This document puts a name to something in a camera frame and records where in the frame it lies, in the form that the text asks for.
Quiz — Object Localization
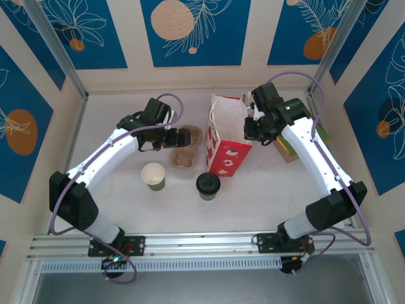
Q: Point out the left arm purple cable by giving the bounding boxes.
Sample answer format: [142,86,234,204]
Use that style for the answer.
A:
[50,93,184,283]

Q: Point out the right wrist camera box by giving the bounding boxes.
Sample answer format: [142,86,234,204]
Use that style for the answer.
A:
[247,91,263,118]

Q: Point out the red white paper bag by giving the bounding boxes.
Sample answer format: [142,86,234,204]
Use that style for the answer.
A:
[204,92,254,179]

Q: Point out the green-topped paper napkin stack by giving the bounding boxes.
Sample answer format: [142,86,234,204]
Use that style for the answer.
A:
[277,123,332,155]

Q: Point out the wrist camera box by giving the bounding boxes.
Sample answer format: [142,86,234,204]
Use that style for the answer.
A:
[164,109,178,129]
[247,91,263,118]

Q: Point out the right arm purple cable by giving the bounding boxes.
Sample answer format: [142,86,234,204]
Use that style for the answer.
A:
[267,71,371,276]

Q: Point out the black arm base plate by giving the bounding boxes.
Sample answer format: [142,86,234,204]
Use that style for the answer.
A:
[87,236,146,257]
[254,232,316,254]

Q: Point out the green paper cup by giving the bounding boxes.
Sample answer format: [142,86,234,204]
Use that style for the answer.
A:
[198,188,220,202]
[140,162,166,192]

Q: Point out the aluminium frame post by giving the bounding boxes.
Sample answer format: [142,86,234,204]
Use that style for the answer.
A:
[308,0,370,96]
[22,0,90,99]

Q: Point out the black plastic cup lid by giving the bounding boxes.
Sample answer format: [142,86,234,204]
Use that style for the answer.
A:
[195,172,221,195]

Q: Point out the aluminium frame leg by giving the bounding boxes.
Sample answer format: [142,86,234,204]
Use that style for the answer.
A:
[359,253,392,304]
[17,259,42,304]

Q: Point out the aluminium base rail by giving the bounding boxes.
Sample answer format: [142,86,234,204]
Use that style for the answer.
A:
[27,228,376,260]

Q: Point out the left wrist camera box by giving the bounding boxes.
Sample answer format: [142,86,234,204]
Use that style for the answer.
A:
[164,109,178,129]

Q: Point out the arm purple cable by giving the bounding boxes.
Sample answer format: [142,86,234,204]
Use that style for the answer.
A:
[50,93,184,283]
[267,71,371,276]

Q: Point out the green brown napkin stack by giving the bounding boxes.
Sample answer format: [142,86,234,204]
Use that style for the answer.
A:
[273,125,332,165]

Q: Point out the white slotted cable duct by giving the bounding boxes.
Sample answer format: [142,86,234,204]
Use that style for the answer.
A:
[40,256,282,274]

